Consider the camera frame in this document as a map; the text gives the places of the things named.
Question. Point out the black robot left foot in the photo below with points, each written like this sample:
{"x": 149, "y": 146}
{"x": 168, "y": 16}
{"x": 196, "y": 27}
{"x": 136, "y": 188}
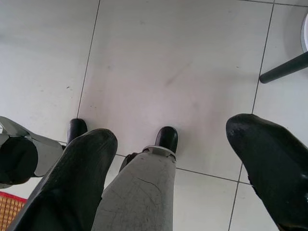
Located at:
{"x": 77, "y": 128}

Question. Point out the black robot foot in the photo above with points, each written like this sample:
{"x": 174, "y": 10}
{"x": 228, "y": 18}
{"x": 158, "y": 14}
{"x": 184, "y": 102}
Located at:
{"x": 166, "y": 139}
{"x": 77, "y": 128}

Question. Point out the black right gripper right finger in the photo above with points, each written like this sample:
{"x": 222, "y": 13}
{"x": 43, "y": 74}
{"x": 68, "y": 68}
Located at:
{"x": 269, "y": 168}

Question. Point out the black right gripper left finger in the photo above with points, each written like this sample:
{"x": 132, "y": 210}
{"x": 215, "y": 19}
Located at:
{"x": 72, "y": 183}

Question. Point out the black robot right foot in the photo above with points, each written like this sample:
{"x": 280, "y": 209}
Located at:
{"x": 166, "y": 139}

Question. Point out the white round base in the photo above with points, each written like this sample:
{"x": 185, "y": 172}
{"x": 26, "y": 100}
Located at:
{"x": 305, "y": 31}

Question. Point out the grey robot leg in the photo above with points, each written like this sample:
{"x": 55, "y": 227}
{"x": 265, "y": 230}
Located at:
{"x": 134, "y": 192}
{"x": 45, "y": 156}

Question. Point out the black metal table leg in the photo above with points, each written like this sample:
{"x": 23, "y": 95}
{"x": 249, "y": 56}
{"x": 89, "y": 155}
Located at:
{"x": 284, "y": 68}

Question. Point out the grey robot right leg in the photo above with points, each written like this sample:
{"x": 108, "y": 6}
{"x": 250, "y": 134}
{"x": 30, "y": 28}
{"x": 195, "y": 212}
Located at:
{"x": 134, "y": 192}

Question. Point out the woven mat with red edge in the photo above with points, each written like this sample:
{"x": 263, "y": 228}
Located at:
{"x": 9, "y": 211}

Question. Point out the grey robot left leg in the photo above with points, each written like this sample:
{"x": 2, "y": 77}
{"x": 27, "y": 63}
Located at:
{"x": 45, "y": 156}

